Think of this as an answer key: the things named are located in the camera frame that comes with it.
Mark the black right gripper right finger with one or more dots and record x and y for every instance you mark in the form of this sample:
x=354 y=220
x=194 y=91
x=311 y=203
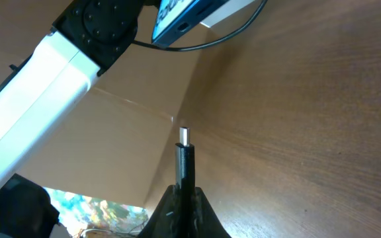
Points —
x=204 y=222

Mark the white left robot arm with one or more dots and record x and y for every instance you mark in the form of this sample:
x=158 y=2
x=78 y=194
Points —
x=84 y=42

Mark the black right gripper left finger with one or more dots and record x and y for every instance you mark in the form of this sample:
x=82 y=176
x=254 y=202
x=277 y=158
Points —
x=165 y=220

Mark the blue Galaxy smartphone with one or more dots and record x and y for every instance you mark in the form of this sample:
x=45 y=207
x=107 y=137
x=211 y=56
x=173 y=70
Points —
x=176 y=17

